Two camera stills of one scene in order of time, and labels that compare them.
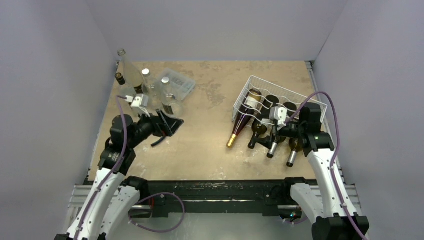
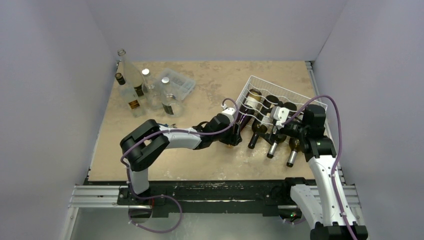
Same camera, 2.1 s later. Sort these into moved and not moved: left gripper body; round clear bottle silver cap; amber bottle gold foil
Moved: left gripper body
Not moved: amber bottle gold foil; round clear bottle silver cap
